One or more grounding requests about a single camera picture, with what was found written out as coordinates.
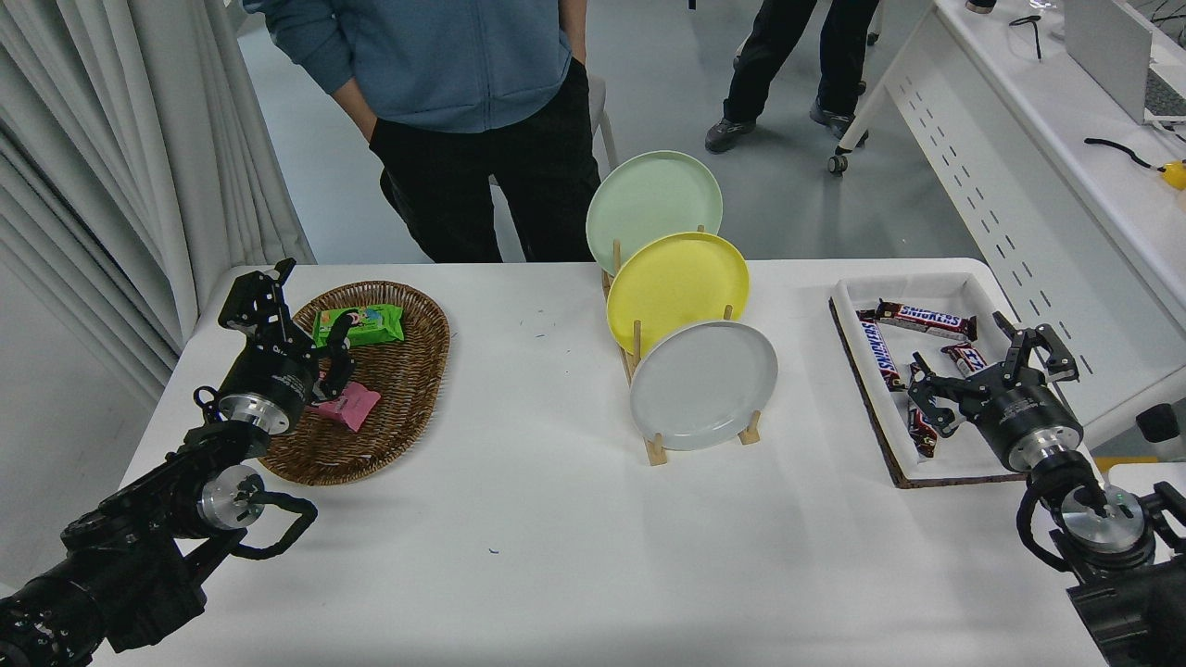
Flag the white curtain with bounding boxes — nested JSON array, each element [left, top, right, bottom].
[[0, 0, 316, 409]]

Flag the person in black trousers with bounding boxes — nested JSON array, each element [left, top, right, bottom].
[[704, 0, 881, 154]]

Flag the grey plate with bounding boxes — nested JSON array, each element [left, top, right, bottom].
[[630, 320, 779, 452]]

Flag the thin black cable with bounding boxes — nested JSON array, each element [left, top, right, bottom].
[[1008, 14, 1045, 61]]

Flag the thick black cable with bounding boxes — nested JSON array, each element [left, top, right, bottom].
[[1084, 137, 1161, 173]]

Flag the yellow plate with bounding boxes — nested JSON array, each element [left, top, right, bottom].
[[606, 232, 750, 356]]

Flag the silver laptop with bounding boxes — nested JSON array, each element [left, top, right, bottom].
[[1063, 0, 1186, 126]]

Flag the pale green plate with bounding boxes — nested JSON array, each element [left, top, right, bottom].
[[586, 150, 724, 276]]

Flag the white desk with perforated panel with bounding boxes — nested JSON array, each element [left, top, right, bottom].
[[827, 0, 1186, 450]]

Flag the wooden plate rack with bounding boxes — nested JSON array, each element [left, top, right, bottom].
[[600, 225, 763, 467]]

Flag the person in blue top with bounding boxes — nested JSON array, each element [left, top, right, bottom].
[[243, 0, 603, 264]]

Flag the brown wicker basket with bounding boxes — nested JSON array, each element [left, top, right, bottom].
[[258, 281, 451, 487]]

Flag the black cylinder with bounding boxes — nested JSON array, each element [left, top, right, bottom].
[[1136, 403, 1186, 464]]

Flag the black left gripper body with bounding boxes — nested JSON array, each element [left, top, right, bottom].
[[221, 337, 323, 423]]

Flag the green snack packet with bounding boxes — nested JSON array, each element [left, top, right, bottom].
[[312, 304, 405, 348]]

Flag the pink snack packet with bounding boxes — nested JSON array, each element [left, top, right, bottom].
[[310, 371, 382, 433]]

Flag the white tray with cork base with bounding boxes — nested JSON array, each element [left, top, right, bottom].
[[829, 272, 1096, 489]]

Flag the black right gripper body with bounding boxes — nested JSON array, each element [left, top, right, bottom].
[[968, 374, 1084, 456]]

